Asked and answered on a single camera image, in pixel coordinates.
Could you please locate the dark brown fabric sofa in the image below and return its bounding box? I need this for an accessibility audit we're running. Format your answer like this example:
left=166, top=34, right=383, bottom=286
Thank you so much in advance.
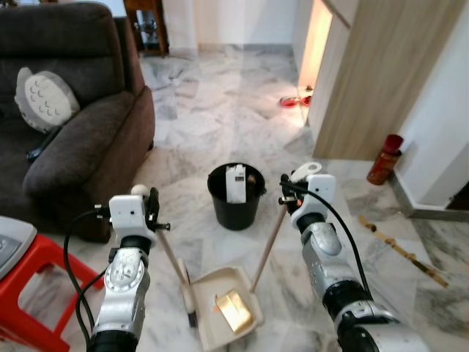
left=0, top=0, right=156, bottom=243

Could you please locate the black remote control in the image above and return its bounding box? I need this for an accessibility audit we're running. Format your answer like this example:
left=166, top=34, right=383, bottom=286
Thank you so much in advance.
left=26, top=145, right=46, bottom=164

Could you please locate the small red floor dish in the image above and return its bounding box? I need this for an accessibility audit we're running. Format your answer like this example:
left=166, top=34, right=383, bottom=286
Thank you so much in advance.
left=281, top=94, right=312, bottom=109

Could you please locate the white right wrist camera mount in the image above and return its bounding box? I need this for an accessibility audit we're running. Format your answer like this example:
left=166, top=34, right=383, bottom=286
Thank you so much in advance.
left=291, top=174, right=338, bottom=217

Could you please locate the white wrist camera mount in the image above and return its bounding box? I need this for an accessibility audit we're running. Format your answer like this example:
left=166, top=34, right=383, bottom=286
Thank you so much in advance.
left=291, top=174, right=338, bottom=217
left=108, top=194, right=156, bottom=239

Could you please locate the light wooden cabinet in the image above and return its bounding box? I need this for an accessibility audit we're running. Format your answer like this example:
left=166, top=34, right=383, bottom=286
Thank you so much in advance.
left=308, top=0, right=468, bottom=161

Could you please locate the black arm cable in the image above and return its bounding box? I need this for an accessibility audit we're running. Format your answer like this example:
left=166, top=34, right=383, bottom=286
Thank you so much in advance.
left=62, top=208, right=111, bottom=349
left=281, top=178, right=367, bottom=298

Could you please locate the grey plastic panel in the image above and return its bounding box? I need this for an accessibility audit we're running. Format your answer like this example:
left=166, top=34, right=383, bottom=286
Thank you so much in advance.
left=0, top=216, right=37, bottom=279

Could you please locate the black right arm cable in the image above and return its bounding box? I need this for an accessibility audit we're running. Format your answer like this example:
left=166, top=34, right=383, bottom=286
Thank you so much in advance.
left=281, top=178, right=367, bottom=298

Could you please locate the long wooden stick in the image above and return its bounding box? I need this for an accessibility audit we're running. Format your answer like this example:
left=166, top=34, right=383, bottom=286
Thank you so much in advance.
left=357, top=215, right=449, bottom=288

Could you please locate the shiny gold wrapper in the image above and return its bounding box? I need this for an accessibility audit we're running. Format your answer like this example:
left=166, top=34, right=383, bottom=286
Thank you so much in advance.
left=214, top=290, right=255, bottom=332

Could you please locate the dark wooden side table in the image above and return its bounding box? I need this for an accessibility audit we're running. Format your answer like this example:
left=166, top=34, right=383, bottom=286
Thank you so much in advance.
left=123, top=0, right=169, bottom=58

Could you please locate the black plastic bucket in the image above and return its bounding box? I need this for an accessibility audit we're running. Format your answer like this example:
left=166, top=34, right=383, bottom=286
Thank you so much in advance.
left=207, top=163, right=267, bottom=232

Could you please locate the red cylindrical canister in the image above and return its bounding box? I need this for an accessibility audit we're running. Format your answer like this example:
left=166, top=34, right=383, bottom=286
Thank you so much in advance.
left=366, top=134, right=405, bottom=186

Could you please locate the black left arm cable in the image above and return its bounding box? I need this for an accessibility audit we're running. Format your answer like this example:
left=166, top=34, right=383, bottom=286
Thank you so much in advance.
left=62, top=208, right=111, bottom=349

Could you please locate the white carton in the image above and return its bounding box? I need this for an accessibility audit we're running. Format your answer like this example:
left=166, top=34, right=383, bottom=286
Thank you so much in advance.
left=225, top=165, right=248, bottom=205

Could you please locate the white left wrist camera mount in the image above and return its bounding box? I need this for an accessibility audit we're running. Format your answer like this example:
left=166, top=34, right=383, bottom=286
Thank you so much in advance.
left=108, top=194, right=156, bottom=239

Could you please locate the red plastic stool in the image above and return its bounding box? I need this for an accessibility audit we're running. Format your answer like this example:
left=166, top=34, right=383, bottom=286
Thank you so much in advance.
left=0, top=235, right=103, bottom=352

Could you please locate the cream long-handled dustpan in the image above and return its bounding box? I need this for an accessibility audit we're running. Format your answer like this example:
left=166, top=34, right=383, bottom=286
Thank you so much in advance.
left=180, top=161, right=323, bottom=351

